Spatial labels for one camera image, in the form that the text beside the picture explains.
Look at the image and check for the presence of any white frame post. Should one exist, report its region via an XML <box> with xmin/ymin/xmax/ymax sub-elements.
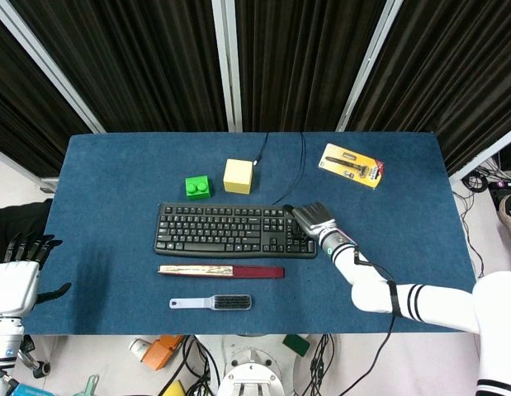
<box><xmin>0</xmin><ymin>0</ymin><xmax>106</xmax><ymax>134</ymax></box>
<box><xmin>211</xmin><ymin>0</ymin><xmax>244</xmax><ymax>133</ymax></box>
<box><xmin>335</xmin><ymin>0</ymin><xmax>400</xmax><ymax>133</ymax></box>
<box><xmin>447</xmin><ymin>123</ymin><xmax>511</xmax><ymax>185</ymax></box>

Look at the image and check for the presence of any green rectangular block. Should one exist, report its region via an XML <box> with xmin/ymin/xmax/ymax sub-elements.
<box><xmin>282</xmin><ymin>334</ymin><xmax>311</xmax><ymax>357</ymax></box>

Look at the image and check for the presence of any yellow packaged razor card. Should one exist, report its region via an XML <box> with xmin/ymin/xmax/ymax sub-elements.
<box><xmin>318</xmin><ymin>143</ymin><xmax>386</xmax><ymax>191</ymax></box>

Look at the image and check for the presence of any black computer keyboard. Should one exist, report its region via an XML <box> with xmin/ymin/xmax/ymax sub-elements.
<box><xmin>154</xmin><ymin>201</ymin><xmax>318</xmax><ymax>260</ymax></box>

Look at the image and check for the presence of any black pleated curtain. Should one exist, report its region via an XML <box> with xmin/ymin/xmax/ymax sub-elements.
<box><xmin>0</xmin><ymin>0</ymin><xmax>511</xmax><ymax>179</ymax></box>

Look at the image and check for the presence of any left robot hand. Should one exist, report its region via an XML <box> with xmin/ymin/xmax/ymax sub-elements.
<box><xmin>0</xmin><ymin>231</ymin><xmax>73</xmax><ymax>318</ymax></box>

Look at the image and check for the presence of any orange and white power tool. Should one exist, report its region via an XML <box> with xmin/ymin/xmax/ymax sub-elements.
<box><xmin>128</xmin><ymin>334</ymin><xmax>185</xmax><ymax>371</ymax></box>

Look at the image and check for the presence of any thin black cable with plug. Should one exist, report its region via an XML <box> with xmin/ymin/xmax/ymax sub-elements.
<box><xmin>252</xmin><ymin>131</ymin><xmax>270</xmax><ymax>166</ymax></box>

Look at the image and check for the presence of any black floor cable bundle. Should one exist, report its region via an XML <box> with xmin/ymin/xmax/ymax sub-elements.
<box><xmin>461</xmin><ymin>156</ymin><xmax>511</xmax><ymax>199</ymax></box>

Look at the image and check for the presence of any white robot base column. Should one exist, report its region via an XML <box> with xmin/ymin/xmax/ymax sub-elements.
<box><xmin>216</xmin><ymin>334</ymin><xmax>299</xmax><ymax>396</ymax></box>

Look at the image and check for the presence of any pale yellow cube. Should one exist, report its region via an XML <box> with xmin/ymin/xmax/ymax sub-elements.
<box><xmin>223</xmin><ymin>158</ymin><xmax>254</xmax><ymax>196</ymax></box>

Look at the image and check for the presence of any green toy building block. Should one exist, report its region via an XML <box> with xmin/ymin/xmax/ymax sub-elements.
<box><xmin>184</xmin><ymin>174</ymin><xmax>213</xmax><ymax>201</ymax></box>

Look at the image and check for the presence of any blue felt table mat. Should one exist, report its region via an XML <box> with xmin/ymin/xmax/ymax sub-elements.
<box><xmin>22</xmin><ymin>130</ymin><xmax>476</xmax><ymax>336</ymax></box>

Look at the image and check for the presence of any black cable along right arm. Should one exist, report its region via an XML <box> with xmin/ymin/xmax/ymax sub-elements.
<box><xmin>336</xmin><ymin>243</ymin><xmax>399</xmax><ymax>396</ymax></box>

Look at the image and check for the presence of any folded red hand fan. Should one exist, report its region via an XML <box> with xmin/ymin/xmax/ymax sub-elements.
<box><xmin>157</xmin><ymin>264</ymin><xmax>286</xmax><ymax>280</ymax></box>

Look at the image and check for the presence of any clear handled black bristle brush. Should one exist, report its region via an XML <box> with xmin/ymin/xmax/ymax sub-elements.
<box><xmin>168</xmin><ymin>293</ymin><xmax>253</xmax><ymax>311</ymax></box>

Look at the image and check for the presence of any teal plastic tool handle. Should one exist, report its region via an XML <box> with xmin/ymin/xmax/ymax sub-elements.
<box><xmin>73</xmin><ymin>374</ymin><xmax>100</xmax><ymax>396</ymax></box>

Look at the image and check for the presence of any black and white sneaker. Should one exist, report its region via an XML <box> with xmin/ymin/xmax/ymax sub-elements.
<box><xmin>497</xmin><ymin>193</ymin><xmax>511</xmax><ymax>248</ymax></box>

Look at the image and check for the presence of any yellow flat object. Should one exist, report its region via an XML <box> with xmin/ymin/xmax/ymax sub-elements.
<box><xmin>163</xmin><ymin>379</ymin><xmax>187</xmax><ymax>396</ymax></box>

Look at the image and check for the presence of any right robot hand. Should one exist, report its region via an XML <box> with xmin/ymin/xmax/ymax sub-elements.
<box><xmin>282</xmin><ymin>201</ymin><xmax>340</xmax><ymax>245</ymax></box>

